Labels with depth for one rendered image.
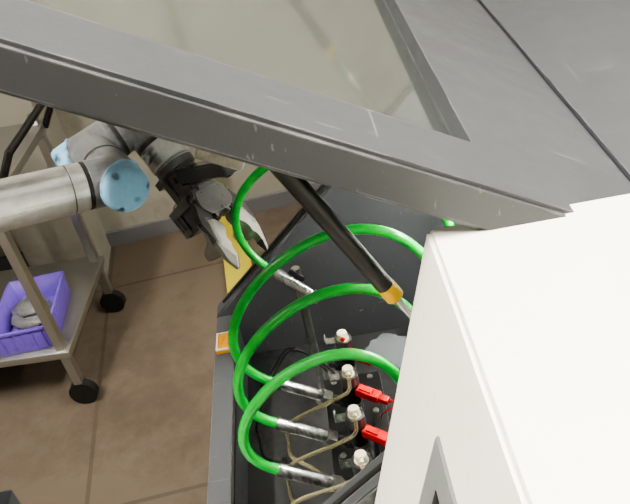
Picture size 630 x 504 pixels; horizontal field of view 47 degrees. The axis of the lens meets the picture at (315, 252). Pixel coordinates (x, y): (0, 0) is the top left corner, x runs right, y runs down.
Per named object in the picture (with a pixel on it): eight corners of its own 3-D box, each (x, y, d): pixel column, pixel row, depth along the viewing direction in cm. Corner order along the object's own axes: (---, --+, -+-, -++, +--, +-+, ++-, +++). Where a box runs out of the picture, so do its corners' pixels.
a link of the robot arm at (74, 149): (61, 167, 113) (121, 129, 116) (41, 145, 121) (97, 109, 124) (88, 205, 118) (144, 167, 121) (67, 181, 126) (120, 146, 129)
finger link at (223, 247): (225, 281, 123) (205, 233, 125) (243, 264, 119) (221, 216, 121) (210, 283, 121) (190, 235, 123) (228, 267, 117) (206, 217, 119)
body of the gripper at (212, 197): (217, 227, 130) (176, 174, 130) (241, 202, 124) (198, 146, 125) (188, 243, 124) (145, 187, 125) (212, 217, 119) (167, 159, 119)
